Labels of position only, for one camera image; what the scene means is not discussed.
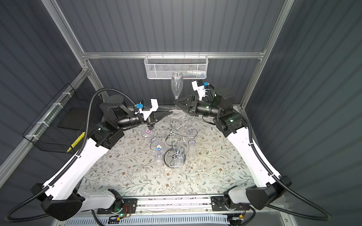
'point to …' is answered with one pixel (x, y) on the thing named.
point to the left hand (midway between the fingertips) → (171, 108)
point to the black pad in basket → (75, 118)
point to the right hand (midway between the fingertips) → (176, 106)
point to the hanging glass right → (191, 130)
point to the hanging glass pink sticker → (148, 131)
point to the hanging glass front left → (158, 148)
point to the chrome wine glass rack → (174, 156)
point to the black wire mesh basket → (45, 134)
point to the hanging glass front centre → (180, 149)
